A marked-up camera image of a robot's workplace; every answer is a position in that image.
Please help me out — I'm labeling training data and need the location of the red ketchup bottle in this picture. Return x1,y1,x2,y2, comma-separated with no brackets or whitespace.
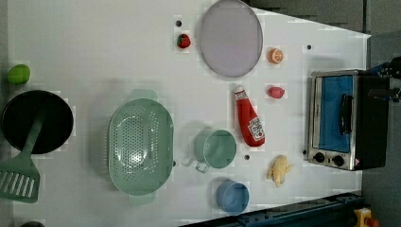
234,85,265,148

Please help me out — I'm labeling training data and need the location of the green oval strainer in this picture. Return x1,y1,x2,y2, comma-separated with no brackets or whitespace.
108,89,174,205

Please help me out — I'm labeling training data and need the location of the toy strawberry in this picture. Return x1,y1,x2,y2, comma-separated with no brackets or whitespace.
177,34,191,49

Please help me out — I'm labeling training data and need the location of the pink toy fruit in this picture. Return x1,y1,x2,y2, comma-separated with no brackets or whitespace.
268,87,285,99

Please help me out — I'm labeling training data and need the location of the grey round plate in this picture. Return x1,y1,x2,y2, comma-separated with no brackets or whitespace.
199,0,263,77

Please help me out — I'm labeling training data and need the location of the blue cup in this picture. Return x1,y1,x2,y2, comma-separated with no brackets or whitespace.
216,180,250,216

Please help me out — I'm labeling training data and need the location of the toy orange half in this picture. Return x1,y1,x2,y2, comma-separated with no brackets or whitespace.
268,48,284,64

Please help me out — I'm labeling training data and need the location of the toy peeled banana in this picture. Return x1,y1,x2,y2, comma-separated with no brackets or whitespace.
267,155,294,187

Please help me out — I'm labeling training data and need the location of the black toaster oven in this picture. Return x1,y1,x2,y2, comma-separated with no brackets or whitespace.
307,70,390,171

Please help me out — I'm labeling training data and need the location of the green toy fruit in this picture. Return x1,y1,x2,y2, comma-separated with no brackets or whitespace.
8,64,30,84

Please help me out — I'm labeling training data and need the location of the green slotted spatula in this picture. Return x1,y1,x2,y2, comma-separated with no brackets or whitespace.
0,111,45,203

